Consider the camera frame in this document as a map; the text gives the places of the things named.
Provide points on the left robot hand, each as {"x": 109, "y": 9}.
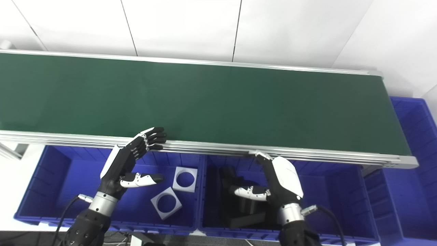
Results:
{"x": 117, "y": 167}

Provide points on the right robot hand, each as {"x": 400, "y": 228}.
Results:
{"x": 285, "y": 181}

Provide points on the black cylinder-on-block part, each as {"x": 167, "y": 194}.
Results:
{"x": 247, "y": 218}
{"x": 228, "y": 176}

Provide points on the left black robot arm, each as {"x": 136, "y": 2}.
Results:
{"x": 90, "y": 222}

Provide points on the green conveyor belt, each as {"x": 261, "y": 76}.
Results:
{"x": 324, "y": 158}
{"x": 205, "y": 102}

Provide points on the blue plastic bin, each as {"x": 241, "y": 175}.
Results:
{"x": 68, "y": 184}
{"x": 334, "y": 205}
{"x": 416, "y": 171}

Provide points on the aluminium conveyor leg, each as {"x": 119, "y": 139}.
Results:
{"x": 12, "y": 150}

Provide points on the small white box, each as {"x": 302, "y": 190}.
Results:
{"x": 137, "y": 241}

